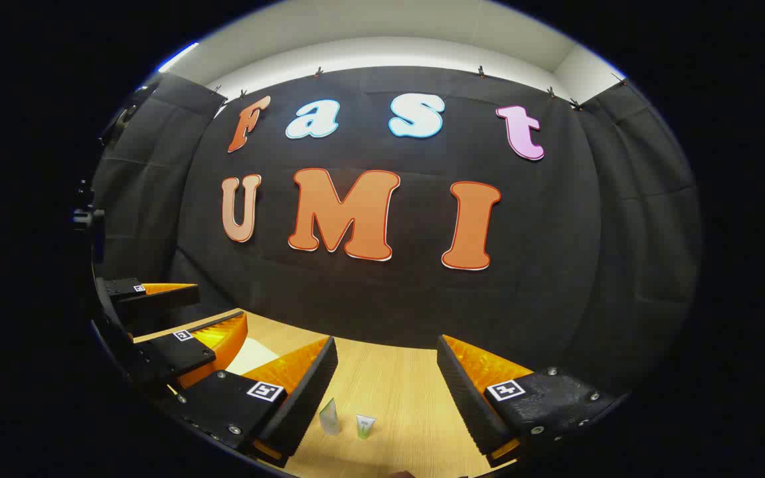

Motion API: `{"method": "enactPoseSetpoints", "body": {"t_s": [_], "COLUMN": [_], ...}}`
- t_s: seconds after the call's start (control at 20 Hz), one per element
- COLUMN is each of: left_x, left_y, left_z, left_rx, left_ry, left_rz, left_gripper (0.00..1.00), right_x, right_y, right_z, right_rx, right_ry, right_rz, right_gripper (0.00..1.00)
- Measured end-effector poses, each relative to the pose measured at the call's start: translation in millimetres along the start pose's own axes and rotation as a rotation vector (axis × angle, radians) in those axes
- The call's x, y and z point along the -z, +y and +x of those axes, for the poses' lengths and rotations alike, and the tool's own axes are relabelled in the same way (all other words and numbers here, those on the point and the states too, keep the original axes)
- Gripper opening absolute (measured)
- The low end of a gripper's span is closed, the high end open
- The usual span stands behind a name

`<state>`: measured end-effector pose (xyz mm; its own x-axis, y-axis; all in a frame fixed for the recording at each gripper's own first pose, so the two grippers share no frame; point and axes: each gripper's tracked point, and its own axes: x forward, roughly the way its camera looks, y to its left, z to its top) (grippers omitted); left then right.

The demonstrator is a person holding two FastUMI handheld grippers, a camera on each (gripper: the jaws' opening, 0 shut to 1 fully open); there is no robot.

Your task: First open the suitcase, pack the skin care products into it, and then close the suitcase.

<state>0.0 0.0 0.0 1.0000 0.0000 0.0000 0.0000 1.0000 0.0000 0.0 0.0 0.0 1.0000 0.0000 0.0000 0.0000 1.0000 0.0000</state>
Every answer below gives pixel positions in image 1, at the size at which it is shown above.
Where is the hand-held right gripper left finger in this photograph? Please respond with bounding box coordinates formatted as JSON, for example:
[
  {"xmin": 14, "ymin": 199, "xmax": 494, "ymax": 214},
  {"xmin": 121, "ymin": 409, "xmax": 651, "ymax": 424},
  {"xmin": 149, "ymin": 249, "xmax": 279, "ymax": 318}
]
[{"xmin": 160, "ymin": 335, "xmax": 340, "ymax": 469}]

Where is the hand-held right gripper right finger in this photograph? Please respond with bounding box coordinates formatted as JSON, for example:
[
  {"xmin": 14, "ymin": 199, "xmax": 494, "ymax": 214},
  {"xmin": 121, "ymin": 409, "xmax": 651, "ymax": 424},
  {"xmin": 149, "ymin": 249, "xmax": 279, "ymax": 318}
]
[{"xmin": 436, "ymin": 334, "xmax": 629, "ymax": 469}]

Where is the green printed white tube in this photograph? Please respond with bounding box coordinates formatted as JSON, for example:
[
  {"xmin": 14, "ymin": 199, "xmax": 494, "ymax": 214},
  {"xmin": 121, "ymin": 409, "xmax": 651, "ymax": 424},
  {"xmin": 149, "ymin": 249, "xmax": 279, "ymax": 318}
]
[{"xmin": 319, "ymin": 397, "xmax": 343, "ymax": 437}]

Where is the ceiling light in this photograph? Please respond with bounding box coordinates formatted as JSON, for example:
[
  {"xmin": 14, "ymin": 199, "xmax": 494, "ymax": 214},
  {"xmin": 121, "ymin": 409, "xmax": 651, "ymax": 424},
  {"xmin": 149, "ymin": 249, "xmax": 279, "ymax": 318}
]
[{"xmin": 157, "ymin": 42, "xmax": 201, "ymax": 74}]

